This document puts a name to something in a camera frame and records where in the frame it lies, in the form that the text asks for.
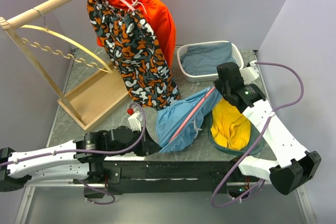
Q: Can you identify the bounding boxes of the grey-blue cloth in basket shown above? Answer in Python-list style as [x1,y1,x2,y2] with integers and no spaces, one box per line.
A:
[180,42,241,76]

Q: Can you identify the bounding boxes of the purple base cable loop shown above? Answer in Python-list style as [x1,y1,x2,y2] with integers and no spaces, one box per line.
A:
[78,178,116,206]

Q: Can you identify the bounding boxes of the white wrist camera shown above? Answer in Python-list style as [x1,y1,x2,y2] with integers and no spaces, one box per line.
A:
[240,60,260,84]
[127,108,143,131]

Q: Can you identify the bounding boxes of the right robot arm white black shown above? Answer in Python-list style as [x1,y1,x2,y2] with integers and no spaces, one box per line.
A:
[214,62,322,195]

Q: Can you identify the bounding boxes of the teal transparent basket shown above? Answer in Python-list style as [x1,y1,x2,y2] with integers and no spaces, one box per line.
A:
[207,95,265,156]

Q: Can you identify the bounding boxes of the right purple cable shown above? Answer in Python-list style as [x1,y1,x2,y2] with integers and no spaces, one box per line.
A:
[211,61,305,208]

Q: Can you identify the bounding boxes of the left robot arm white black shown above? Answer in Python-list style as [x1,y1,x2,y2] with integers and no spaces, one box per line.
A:
[1,126,161,192]

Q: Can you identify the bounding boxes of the light blue shorts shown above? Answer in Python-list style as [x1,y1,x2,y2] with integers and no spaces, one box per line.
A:
[155,86,222,153]

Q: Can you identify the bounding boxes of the yellow shorts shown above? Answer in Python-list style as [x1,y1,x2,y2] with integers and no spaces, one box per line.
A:
[211,99,251,151]

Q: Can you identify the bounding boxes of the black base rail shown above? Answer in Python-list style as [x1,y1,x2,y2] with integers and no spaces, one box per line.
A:
[72,159,260,201]

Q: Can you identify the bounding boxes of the wooden clothes rack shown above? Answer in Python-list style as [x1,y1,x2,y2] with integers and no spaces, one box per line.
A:
[1,0,128,131]

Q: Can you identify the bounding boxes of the orange shorts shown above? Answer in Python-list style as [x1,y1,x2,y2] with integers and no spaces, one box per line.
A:
[96,0,176,71]

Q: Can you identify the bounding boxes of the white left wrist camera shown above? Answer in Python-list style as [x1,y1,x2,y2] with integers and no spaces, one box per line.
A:
[127,108,143,131]

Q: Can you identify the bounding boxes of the white plastic basket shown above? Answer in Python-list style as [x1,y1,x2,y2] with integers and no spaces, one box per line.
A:
[176,40,244,82]

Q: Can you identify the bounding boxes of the camouflage shorts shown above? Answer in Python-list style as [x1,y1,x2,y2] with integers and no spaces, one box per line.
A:
[87,0,181,110]

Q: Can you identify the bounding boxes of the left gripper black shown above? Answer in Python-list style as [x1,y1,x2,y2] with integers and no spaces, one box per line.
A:
[107,127,162,157]

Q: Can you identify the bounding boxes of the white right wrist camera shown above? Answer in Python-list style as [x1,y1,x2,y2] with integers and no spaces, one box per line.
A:
[240,60,260,84]

